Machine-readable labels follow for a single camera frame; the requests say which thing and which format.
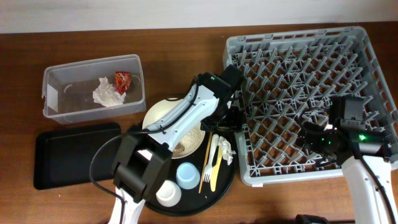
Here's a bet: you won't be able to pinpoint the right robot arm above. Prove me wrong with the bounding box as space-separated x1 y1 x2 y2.
295 96 397 223

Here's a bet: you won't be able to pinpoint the large cream bowl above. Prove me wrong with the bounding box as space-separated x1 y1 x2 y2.
142 100 199 159

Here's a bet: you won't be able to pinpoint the light blue cup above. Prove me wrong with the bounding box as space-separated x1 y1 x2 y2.
176 162 200 190

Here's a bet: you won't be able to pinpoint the white plastic fork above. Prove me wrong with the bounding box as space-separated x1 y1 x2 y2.
203 134 220 182

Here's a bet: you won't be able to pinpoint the black rectangular tray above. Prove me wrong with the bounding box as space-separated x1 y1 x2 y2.
33 122 121 190

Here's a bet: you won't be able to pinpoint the yellow plastic knife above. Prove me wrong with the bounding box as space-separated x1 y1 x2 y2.
210 147 223 192

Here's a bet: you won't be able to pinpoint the rice food scraps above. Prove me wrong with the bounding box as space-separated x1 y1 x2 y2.
173 124 205 157

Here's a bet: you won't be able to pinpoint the grey dishwasher rack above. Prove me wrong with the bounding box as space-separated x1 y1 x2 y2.
223 27 397 187

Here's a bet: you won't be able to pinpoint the white napkin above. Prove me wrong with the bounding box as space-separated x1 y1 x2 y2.
93 77 126 107

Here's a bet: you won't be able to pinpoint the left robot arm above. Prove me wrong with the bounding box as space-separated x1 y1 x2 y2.
110 65 244 223

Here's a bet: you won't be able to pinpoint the round black serving tray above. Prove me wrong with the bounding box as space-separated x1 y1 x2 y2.
145 132 237 217

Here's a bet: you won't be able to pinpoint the clear plastic waste bin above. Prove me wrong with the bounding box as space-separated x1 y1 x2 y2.
42 54 146 124

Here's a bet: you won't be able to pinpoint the wooden chopstick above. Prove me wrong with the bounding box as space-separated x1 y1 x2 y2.
198 132 213 194

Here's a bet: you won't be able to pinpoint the white cup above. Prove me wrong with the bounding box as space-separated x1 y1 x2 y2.
155 180 182 207

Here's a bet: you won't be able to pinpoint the red snack wrapper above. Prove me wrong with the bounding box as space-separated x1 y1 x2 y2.
114 72 131 95

